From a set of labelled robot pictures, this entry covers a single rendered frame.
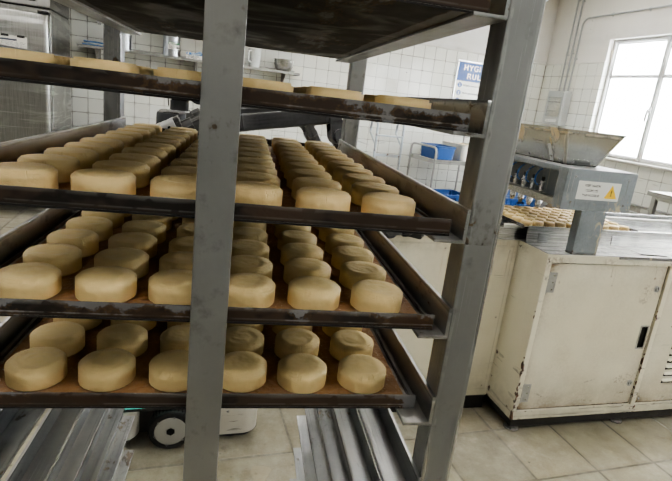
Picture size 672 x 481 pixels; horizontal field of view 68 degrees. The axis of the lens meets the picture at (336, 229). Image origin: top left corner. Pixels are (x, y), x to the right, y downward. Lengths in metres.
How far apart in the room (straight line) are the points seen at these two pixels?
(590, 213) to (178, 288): 1.90
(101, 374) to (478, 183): 0.37
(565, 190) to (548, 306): 0.48
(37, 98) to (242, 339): 4.63
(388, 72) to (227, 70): 6.00
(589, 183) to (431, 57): 4.68
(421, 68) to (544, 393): 4.82
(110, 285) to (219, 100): 0.18
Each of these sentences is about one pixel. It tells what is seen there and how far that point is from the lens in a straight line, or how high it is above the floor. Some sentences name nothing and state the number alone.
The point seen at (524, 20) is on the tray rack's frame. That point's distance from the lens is 0.44.
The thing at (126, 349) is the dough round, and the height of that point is 1.05.
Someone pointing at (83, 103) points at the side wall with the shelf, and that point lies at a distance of 5.95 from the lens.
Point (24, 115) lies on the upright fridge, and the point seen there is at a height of 0.89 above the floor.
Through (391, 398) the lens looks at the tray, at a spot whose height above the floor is 1.05.
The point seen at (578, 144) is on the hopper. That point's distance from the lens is 2.21.
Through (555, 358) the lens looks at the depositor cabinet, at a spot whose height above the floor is 0.37.
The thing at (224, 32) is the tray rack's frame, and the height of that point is 1.36.
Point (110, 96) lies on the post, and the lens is 1.03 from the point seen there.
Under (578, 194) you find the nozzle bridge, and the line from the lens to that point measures 2.13.
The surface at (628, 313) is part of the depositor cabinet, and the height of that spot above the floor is 0.58.
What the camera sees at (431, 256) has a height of 0.75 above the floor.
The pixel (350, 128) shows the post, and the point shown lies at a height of 1.27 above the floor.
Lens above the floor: 1.32
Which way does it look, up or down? 14 degrees down
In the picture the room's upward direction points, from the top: 7 degrees clockwise
